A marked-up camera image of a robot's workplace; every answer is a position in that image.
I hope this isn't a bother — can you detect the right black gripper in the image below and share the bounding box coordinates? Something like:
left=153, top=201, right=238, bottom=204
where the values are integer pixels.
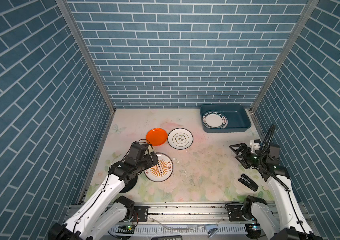
left=230, top=142, right=266, bottom=169

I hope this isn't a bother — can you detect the white plate orange sunburst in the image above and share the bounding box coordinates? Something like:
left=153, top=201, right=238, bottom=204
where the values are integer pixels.
left=144, top=153, right=174, bottom=183

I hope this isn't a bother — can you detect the black round plate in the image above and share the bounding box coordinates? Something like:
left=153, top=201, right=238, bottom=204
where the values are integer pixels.
left=120, top=177, right=138, bottom=194

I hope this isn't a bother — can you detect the white plate clover emblem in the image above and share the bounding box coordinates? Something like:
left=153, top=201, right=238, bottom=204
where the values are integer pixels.
left=168, top=128, right=194, bottom=150

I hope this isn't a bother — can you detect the white plate teal lettered rim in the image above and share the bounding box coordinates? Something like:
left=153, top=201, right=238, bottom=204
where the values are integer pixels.
left=202, top=111, right=228, bottom=129

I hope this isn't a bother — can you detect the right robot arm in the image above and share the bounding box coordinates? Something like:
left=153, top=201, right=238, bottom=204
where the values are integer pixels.
left=229, top=125, right=321, bottom=240

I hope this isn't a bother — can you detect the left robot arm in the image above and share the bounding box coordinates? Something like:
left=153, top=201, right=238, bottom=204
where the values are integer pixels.
left=48, top=139, right=159, bottom=240

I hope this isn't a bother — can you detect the teal plastic bin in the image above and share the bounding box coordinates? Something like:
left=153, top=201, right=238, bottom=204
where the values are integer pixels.
left=200, top=104, right=252, bottom=133

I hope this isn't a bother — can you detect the orange plastic plate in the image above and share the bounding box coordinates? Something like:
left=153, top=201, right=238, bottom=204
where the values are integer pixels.
left=146, top=128, right=168, bottom=146

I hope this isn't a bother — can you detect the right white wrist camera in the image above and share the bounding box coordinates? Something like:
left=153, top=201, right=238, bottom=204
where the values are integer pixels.
left=250, top=139, right=262, bottom=153

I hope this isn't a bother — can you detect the aluminium mounting rail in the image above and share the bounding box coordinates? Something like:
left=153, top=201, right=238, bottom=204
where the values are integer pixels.
left=55, top=202, right=318, bottom=240

